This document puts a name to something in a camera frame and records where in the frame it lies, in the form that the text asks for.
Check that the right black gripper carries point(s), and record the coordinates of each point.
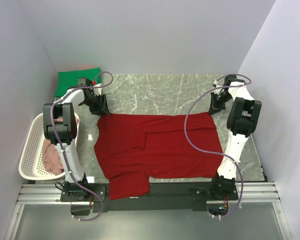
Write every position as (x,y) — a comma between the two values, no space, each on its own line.
(214,107)

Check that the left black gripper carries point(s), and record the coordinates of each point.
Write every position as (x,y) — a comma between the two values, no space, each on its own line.
(102,108)

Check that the red t shirt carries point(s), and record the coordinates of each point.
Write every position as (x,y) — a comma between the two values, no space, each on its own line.
(131,149)

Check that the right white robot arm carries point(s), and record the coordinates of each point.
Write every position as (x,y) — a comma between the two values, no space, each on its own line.
(241,123)

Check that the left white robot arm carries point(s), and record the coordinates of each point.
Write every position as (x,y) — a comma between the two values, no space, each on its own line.
(60,128)

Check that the green folded t shirt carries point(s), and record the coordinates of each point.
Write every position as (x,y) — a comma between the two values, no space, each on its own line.
(68,79)

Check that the pink t shirt in basket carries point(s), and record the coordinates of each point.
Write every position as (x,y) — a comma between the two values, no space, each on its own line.
(51,159)

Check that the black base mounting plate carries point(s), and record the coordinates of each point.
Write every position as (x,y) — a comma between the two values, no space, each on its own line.
(162,196)

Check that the white plastic laundry basket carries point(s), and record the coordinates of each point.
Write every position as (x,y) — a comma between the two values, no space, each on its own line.
(31,165)

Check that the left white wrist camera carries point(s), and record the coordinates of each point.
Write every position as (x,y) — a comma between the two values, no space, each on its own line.
(97,89)

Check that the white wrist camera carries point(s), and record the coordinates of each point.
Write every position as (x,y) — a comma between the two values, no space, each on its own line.
(97,89)
(218,83)

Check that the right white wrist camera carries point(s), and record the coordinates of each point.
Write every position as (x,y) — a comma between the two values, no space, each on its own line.
(218,83)

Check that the aluminium rail frame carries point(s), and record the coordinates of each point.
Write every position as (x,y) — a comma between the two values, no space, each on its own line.
(249,192)

